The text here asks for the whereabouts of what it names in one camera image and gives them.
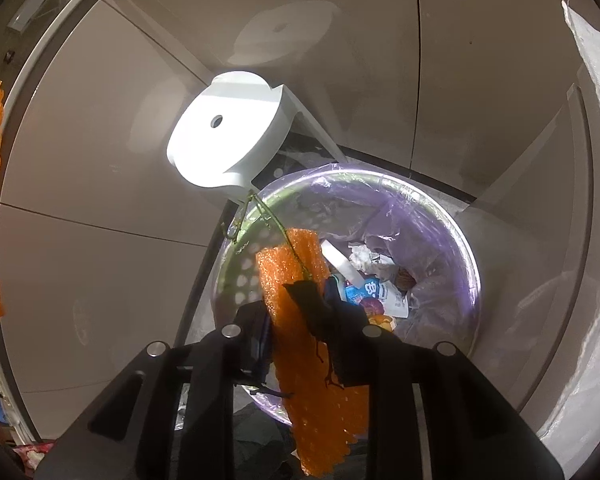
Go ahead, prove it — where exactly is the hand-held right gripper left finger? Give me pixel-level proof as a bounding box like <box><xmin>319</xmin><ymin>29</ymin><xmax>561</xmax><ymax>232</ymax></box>
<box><xmin>37</xmin><ymin>302</ymin><xmax>276</xmax><ymax>480</ymax></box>

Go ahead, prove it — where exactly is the round perforated trash bin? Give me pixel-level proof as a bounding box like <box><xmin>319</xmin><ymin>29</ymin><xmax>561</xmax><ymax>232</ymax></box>
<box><xmin>211</xmin><ymin>162</ymin><xmax>481</xmax><ymax>418</ymax></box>

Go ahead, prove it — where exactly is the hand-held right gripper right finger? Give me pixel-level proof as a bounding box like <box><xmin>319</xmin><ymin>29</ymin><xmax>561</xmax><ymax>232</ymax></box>
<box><xmin>325</xmin><ymin>290</ymin><xmax>566</xmax><ymax>480</ymax></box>

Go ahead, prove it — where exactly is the white rectangular wall fixture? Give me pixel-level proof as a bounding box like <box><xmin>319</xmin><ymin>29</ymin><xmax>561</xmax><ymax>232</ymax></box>
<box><xmin>7</xmin><ymin>0</ymin><xmax>52</xmax><ymax>31</ymax></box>

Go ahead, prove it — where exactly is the purple plastic bin liner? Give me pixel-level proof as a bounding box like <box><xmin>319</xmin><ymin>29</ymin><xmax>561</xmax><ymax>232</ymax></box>
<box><xmin>215</xmin><ymin>162</ymin><xmax>481</xmax><ymax>418</ymax></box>

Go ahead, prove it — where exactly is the white plastic stool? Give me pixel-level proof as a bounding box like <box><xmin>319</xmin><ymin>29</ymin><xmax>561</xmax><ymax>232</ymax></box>
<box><xmin>166</xmin><ymin>71</ymin><xmax>346</xmax><ymax>206</ymax></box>

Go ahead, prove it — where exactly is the blue and white milk carton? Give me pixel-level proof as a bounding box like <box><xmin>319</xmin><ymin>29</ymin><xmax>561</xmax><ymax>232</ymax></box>
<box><xmin>344</xmin><ymin>277</ymin><xmax>411</xmax><ymax>318</ymax></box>

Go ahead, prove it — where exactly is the orange peel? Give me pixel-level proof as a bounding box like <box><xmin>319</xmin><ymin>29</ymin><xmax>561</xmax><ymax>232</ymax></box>
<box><xmin>367</xmin><ymin>310</ymin><xmax>396</xmax><ymax>333</ymax></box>

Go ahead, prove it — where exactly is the person's grey trouser leg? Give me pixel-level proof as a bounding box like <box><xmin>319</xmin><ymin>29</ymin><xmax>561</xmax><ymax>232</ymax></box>
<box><xmin>232</xmin><ymin>407</ymin><xmax>301</xmax><ymax>480</ymax></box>

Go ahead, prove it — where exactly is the white paper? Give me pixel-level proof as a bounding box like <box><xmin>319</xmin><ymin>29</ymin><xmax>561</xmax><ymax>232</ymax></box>
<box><xmin>349</xmin><ymin>244</ymin><xmax>396</xmax><ymax>273</ymax></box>

